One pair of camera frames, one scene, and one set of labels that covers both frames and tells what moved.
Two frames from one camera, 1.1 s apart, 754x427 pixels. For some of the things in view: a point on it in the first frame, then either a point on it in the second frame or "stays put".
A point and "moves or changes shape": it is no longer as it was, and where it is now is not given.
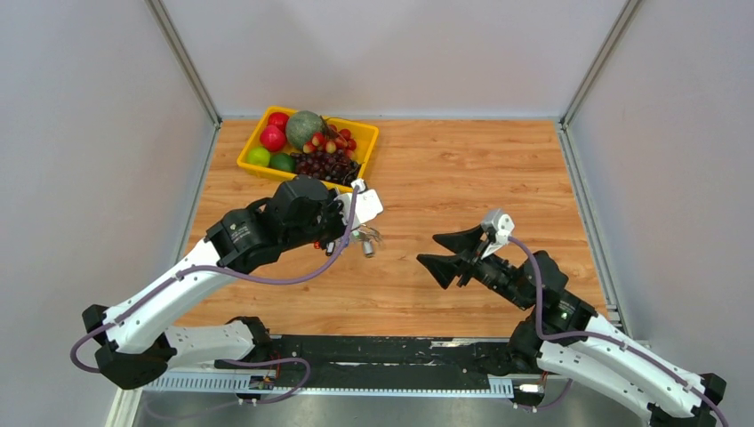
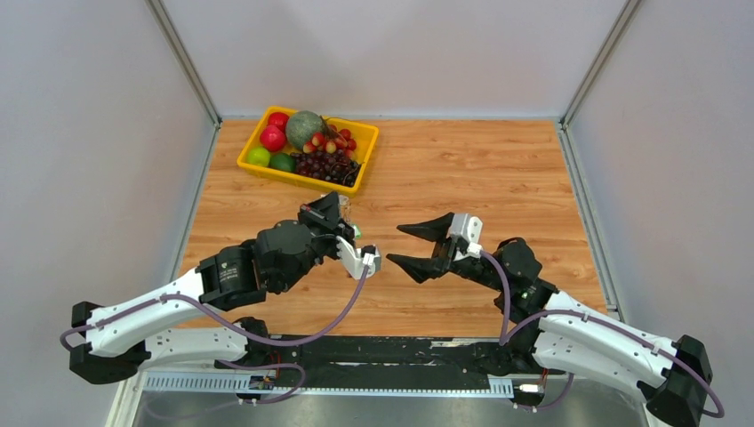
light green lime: (259, 157) stays put
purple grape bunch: (322, 165) stays put
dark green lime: (284, 161) stays put
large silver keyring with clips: (366, 234) moves or changes shape
